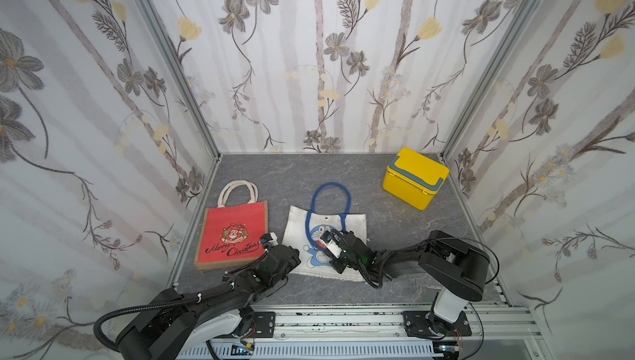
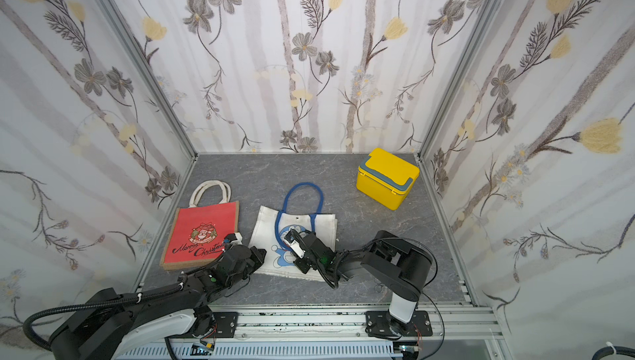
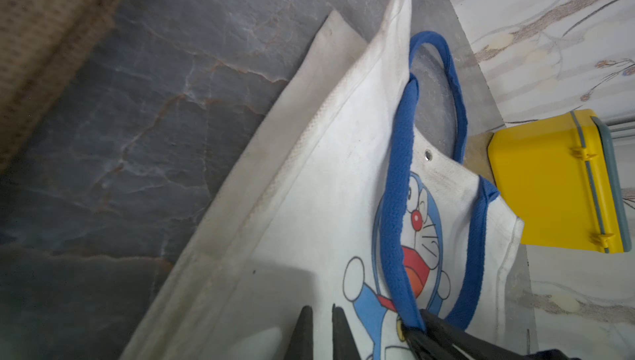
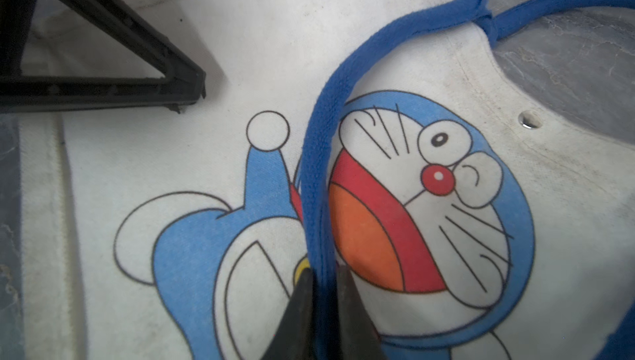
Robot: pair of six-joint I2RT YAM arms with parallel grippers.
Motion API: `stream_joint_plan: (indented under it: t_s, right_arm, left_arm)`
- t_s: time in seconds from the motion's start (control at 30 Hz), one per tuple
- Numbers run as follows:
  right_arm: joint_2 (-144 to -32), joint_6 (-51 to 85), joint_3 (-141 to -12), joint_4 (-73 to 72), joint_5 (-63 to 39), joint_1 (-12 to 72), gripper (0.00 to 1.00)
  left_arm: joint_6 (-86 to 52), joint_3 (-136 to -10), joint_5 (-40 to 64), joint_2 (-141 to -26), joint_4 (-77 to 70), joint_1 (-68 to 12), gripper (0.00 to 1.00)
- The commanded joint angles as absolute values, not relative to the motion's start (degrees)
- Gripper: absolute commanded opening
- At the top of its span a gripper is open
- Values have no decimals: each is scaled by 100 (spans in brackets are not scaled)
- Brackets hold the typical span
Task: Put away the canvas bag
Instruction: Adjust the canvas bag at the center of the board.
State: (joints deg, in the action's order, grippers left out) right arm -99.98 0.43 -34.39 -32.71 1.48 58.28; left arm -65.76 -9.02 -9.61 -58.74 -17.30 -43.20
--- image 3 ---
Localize yellow cooler box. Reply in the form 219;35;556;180
488;110;633;254

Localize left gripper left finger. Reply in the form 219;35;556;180
284;305;314;360

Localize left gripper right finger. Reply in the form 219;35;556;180
332;305;360;360

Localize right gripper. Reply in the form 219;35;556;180
403;310;580;360

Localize red jute Christmas bag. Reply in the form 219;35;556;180
1;0;121;169

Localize white Doraemon canvas bag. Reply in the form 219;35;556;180
122;0;523;359

